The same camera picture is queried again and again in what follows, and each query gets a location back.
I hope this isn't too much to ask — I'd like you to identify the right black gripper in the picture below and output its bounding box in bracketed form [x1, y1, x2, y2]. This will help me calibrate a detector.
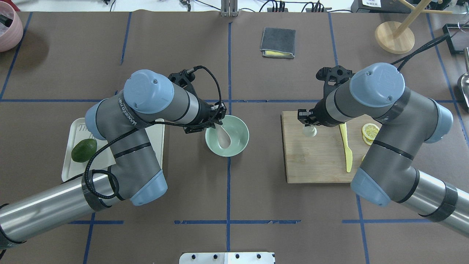
[298, 65, 354, 127]

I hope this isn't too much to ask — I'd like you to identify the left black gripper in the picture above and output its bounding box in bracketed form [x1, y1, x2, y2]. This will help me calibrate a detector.
[169, 69, 226, 133]

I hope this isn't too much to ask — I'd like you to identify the white speckled spoon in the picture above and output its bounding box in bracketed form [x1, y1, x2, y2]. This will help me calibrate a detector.
[215, 123, 231, 149]

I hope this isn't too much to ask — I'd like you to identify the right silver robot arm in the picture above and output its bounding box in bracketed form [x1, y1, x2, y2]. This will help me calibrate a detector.
[298, 62, 469, 237]

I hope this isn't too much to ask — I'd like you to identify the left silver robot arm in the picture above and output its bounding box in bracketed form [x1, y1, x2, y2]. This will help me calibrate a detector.
[1, 66, 226, 250]

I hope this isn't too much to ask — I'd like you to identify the mint green bowl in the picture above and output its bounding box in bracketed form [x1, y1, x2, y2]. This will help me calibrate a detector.
[205, 115, 250, 157]

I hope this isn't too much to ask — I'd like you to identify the pink mixing bowl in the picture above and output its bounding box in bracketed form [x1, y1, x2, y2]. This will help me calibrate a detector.
[0, 1, 23, 52]

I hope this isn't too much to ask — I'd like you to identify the lemon slice top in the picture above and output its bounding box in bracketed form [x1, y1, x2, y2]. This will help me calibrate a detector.
[362, 122, 380, 141]

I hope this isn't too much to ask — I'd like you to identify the lemon slice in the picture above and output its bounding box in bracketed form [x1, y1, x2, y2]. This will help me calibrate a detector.
[362, 122, 380, 141]
[362, 136, 373, 146]

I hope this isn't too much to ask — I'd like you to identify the yellow sponge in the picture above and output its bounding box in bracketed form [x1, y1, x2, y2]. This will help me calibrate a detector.
[263, 51, 291, 58]

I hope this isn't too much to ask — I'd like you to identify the grey folded cloth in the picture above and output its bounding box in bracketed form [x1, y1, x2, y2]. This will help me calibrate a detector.
[260, 27, 296, 59]

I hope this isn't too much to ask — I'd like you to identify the wooden mug tree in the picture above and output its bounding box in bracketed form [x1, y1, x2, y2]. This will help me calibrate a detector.
[374, 0, 453, 55]

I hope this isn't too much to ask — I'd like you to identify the lemon slice bottom back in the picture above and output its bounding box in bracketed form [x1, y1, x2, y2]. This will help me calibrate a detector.
[362, 136, 373, 146]

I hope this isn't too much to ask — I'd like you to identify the yellow plastic knife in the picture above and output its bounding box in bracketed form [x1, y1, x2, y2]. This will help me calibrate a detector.
[339, 122, 353, 173]

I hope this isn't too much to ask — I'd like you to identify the wooden cutting board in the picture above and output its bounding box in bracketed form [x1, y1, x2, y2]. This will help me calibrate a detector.
[281, 111, 376, 184]

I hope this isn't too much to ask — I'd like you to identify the metal scoop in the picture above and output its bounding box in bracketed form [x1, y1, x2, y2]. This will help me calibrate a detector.
[458, 47, 469, 111]

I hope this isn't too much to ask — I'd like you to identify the wine glass rack tray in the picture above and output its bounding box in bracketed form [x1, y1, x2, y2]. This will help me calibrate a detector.
[442, 20, 469, 55]

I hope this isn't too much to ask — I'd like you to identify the green avocado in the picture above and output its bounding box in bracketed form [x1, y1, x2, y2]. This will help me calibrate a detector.
[71, 138, 97, 163]

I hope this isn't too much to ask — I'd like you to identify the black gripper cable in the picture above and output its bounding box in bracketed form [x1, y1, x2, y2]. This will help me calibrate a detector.
[391, 33, 451, 72]

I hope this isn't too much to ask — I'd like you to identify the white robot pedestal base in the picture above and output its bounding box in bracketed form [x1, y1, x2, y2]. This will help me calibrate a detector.
[179, 251, 276, 264]

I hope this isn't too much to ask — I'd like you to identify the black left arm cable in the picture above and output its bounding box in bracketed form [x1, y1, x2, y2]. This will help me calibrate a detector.
[84, 65, 223, 200]

